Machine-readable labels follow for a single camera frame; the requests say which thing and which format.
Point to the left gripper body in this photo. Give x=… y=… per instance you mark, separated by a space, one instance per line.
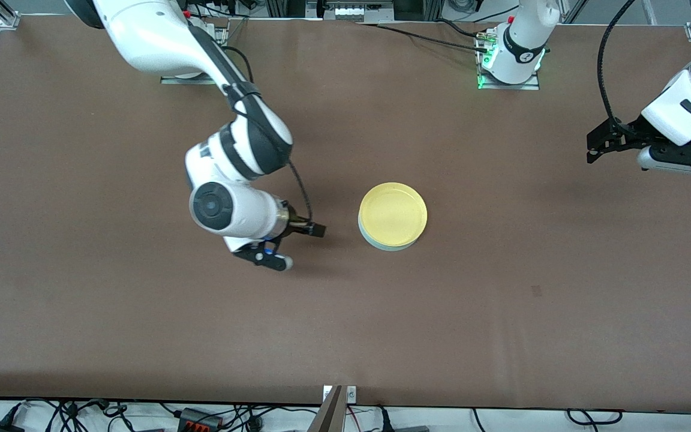
x=628 y=133

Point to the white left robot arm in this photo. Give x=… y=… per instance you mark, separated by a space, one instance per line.
x=519 y=60

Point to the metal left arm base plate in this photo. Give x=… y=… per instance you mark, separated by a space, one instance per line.
x=531 y=85

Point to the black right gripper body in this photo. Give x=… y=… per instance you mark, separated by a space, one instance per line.
x=298 y=227

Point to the brown table cover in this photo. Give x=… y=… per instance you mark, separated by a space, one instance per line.
x=345 y=330

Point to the grey angled post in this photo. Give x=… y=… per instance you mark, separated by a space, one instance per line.
x=329 y=417

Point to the black plug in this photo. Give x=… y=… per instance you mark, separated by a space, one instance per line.
x=385 y=420

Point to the pale green round plate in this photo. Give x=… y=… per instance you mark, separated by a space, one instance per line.
x=390 y=248

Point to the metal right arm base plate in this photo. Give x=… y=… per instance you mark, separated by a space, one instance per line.
x=186 y=80

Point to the yellow round plate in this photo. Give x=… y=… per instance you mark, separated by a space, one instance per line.
x=393 y=215

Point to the white terminal strip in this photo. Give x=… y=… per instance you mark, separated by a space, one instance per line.
x=360 y=12

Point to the black red power strip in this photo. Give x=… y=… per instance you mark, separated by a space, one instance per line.
x=198 y=418

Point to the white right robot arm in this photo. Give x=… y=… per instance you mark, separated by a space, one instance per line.
x=231 y=210

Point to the white metal bracket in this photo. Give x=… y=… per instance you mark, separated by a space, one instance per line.
x=351 y=394

